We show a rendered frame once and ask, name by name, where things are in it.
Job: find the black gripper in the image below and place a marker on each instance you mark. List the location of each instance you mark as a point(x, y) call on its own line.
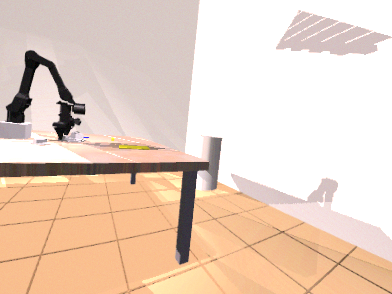
point(62, 126)

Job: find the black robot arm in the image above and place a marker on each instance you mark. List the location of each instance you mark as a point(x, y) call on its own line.
point(21, 101)

